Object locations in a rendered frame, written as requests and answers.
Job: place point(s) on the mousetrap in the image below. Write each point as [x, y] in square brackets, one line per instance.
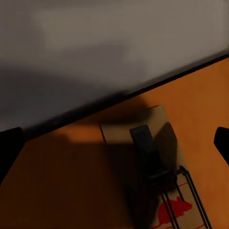
[154, 177]

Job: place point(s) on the cabinet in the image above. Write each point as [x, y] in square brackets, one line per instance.
[65, 179]

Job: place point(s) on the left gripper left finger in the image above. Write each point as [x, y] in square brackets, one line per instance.
[11, 143]

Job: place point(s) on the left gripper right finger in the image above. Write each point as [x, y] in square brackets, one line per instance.
[221, 141]

